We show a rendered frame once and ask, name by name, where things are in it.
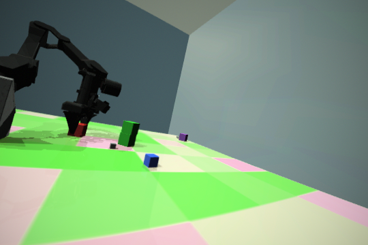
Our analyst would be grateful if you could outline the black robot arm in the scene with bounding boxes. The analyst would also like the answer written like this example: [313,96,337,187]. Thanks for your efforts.
[0,20,121,114]

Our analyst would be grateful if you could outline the blue block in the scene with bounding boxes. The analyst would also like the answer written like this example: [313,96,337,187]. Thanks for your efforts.
[143,154,159,168]

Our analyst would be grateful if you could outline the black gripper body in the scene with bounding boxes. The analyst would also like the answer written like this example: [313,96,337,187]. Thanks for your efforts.
[61,87,99,114]

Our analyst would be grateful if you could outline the purple block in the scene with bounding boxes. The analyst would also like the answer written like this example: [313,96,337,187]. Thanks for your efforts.
[179,133,188,142]

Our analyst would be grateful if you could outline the green block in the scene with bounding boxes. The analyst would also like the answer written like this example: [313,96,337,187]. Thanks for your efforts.
[118,133,137,147]
[121,121,140,135]

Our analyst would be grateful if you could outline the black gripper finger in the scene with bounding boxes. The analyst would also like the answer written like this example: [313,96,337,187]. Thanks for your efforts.
[63,111,86,135]
[80,113,97,124]

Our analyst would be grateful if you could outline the red cube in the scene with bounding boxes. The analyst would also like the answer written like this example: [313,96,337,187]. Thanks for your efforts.
[67,123,88,138]

